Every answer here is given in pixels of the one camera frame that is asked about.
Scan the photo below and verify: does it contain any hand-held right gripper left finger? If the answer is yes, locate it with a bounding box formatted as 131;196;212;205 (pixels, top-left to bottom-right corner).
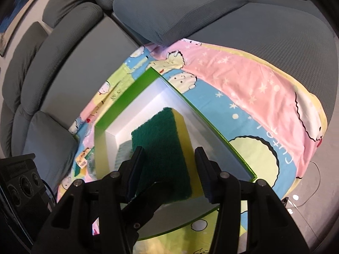
32;146;146;254

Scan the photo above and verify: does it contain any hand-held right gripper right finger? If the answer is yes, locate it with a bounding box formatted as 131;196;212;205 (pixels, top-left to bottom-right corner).
195;147;310;254

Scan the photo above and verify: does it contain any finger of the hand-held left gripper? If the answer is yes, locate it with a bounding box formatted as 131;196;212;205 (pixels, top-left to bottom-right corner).
119;181;173;233

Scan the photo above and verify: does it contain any green terry cloth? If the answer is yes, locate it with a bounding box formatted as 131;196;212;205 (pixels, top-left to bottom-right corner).
117;141;134;164

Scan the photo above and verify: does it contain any green yellow sponge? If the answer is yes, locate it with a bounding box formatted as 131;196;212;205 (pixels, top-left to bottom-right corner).
131;107;206;205

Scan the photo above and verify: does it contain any green cardboard box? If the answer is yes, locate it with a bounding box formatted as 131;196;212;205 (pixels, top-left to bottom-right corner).
94;67;258;235

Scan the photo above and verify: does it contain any clear plastic packet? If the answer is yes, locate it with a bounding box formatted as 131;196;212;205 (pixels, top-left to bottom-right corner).
71;147;98;178

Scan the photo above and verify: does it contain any pastel striped printed blanket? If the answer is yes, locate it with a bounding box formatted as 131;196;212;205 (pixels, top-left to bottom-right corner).
57;38;329;254

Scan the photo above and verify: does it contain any grey sofa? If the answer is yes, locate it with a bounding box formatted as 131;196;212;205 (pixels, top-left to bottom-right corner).
0;0;339;209

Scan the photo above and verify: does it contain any thin white cable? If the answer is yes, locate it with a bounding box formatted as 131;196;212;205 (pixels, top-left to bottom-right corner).
290;161;321;209

